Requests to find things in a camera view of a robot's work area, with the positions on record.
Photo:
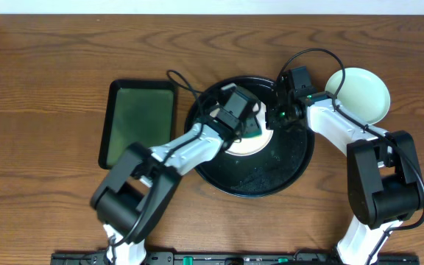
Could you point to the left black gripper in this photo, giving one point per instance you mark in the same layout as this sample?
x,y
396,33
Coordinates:
x,y
251,123

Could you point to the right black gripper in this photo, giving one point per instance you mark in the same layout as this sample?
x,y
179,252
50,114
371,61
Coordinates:
x,y
276,120

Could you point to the green yellow sponge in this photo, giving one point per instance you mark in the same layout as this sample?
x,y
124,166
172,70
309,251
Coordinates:
x,y
251,128

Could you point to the white pink plate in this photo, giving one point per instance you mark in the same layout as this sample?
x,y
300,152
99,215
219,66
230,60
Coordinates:
x,y
251,146

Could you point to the mint green plate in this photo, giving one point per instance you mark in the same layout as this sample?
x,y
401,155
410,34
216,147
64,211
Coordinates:
x,y
365,95

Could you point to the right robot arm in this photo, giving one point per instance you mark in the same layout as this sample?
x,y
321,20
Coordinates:
x,y
385,187

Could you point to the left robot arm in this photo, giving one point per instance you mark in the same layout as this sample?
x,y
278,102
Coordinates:
x,y
135,193

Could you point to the black round tray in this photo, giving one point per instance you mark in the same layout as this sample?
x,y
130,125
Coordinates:
x,y
279,164

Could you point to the black rectangular tray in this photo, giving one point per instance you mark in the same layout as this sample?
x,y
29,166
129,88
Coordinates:
x,y
139,110

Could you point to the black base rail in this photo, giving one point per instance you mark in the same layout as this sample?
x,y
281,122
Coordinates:
x,y
169,258

